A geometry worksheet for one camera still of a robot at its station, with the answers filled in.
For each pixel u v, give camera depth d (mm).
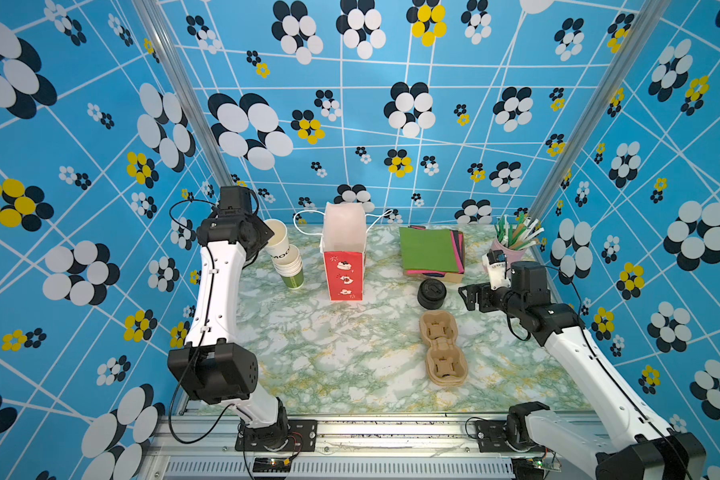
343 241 1018
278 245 785
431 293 935
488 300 694
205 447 718
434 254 1077
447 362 823
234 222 519
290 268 909
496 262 682
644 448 383
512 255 946
